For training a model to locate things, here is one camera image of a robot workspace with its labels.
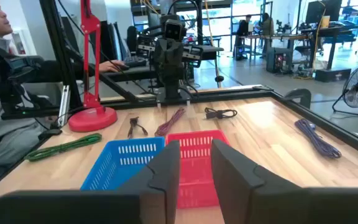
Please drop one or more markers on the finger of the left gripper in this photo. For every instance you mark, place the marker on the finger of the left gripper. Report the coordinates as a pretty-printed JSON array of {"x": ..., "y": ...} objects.
[
  {"x": 162, "y": 70},
  {"x": 176, "y": 70}
]

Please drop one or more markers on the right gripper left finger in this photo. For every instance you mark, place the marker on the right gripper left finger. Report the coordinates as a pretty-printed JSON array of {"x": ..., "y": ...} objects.
[{"x": 154, "y": 199}]

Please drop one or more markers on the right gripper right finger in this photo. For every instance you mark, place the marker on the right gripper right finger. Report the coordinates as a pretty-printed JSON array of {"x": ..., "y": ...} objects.
[{"x": 259, "y": 202}]

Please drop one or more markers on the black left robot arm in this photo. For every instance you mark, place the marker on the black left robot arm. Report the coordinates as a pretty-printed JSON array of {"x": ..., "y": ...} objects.
[{"x": 171, "y": 90}]

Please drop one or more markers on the black controller box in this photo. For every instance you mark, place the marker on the black controller box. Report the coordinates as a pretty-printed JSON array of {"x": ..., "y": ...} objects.
[
  {"x": 192, "y": 54},
  {"x": 145, "y": 50}
]

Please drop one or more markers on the black keyboard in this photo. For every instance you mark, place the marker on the black keyboard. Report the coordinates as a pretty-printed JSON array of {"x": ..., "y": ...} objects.
[{"x": 135, "y": 61}]

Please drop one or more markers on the wooden stick with black knob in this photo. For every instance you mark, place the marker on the wooden stick with black knob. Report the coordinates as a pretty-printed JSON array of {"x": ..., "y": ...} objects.
[{"x": 219, "y": 78}]

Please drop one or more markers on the person's hand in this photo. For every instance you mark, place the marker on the person's hand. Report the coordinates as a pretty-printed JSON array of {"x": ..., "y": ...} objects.
[{"x": 112, "y": 66}]

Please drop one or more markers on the blue slotted plastic basket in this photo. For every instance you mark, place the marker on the blue slotted plastic basket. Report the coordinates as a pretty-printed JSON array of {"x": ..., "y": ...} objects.
[{"x": 117, "y": 165}]

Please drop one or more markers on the red desk lamp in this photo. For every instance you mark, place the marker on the red desk lamp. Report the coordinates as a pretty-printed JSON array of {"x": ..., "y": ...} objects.
[{"x": 93, "y": 119}]

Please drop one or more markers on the black computer tower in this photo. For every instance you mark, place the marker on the black computer tower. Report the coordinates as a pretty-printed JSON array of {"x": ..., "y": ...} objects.
[{"x": 278, "y": 60}]

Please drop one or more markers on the silver aluminium bar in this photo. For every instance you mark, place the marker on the silver aluminium bar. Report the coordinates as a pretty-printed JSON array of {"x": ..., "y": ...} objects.
[{"x": 64, "y": 105}]

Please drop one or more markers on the white fire extinguisher cabinet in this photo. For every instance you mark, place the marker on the white fire extinguisher cabinet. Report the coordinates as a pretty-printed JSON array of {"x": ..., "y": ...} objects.
[{"x": 19, "y": 43}]

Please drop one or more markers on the black floor fan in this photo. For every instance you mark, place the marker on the black floor fan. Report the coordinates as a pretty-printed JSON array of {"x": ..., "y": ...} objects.
[{"x": 357, "y": 93}]

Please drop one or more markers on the black standing desk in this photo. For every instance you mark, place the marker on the black standing desk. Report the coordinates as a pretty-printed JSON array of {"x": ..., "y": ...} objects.
[{"x": 332, "y": 74}]

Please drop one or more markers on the black monitor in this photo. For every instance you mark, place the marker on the black monitor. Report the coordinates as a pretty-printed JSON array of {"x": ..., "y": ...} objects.
[{"x": 322, "y": 11}]

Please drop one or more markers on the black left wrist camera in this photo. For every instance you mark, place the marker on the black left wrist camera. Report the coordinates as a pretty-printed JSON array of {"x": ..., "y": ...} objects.
[{"x": 175, "y": 30}]

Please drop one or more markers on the black frame bracket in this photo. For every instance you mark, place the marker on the black frame bracket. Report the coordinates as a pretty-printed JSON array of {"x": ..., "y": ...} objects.
[{"x": 303, "y": 95}]

